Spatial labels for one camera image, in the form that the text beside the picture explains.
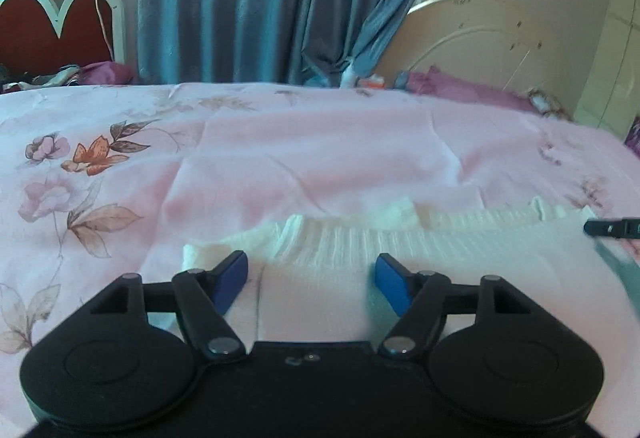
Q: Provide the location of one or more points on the checked patterned pillow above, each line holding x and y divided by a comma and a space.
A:
550, 104

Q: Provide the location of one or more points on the magenta cloth pile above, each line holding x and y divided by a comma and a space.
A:
85, 73

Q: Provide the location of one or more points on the white knitted sweater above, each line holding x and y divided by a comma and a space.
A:
450, 258

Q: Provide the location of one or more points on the red heart-shaped headboard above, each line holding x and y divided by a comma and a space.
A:
55, 28

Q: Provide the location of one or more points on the cream round headboard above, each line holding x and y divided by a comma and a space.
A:
480, 38

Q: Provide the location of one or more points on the purple pillow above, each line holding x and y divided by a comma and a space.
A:
460, 86

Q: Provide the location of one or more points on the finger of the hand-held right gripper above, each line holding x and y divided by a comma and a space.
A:
612, 227

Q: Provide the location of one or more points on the bed with pink floral sheet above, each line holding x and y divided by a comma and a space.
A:
300, 143

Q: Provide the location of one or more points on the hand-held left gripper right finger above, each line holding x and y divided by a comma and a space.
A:
392, 283

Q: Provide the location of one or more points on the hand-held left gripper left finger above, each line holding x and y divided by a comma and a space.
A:
231, 280

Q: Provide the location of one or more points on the cream panelled wardrobe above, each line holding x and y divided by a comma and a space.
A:
612, 43

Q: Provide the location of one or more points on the small orange packet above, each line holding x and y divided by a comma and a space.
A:
372, 82

